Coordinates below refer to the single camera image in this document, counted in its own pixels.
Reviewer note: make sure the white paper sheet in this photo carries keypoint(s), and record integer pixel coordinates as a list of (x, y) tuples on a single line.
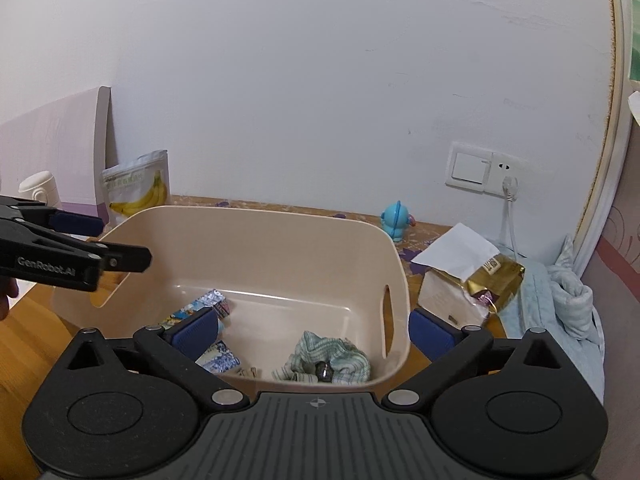
[(457, 250)]

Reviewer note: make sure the white wall socket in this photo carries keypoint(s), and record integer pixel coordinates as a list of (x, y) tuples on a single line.
[(505, 167)]

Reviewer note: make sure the green checked cloth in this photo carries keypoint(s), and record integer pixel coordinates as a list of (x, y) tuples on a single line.
[(340, 355)]

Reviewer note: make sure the beige plastic storage bin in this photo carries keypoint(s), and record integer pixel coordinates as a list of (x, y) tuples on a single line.
[(280, 260)]

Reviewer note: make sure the blue white tissue pack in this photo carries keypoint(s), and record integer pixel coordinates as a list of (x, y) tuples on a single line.
[(220, 357)]

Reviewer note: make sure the long cartoon print box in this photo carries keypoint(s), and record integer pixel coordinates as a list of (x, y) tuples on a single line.
[(210, 305)]

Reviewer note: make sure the person's left hand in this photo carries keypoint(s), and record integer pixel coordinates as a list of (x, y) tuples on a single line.
[(7, 300)]

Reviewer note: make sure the white power plug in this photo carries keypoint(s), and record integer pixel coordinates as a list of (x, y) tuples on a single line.
[(510, 187)]

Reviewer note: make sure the white wall switch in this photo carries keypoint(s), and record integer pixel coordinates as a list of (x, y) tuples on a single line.
[(467, 167)]

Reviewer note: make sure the gold snack bag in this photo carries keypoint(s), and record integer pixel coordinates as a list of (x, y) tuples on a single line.
[(465, 290)]

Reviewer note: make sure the light blue blanket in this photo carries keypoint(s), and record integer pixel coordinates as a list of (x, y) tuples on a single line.
[(565, 310)]

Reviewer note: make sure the bear wooden clips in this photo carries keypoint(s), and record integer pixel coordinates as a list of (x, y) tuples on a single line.
[(248, 373)]

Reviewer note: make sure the white thermos bottle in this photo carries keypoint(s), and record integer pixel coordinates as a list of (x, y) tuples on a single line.
[(40, 187)]

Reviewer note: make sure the banana chip pouch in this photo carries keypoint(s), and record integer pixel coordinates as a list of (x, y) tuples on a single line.
[(137, 185)]

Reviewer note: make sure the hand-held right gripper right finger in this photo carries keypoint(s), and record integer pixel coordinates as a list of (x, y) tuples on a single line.
[(430, 336)]

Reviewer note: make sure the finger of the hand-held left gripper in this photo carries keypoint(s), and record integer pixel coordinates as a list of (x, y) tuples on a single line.
[(127, 258), (75, 224)]

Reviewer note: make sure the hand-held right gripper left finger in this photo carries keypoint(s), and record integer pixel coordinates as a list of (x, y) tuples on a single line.
[(195, 334)]

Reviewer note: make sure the blue toy figure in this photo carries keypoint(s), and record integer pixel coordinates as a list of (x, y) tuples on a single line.
[(397, 222)]

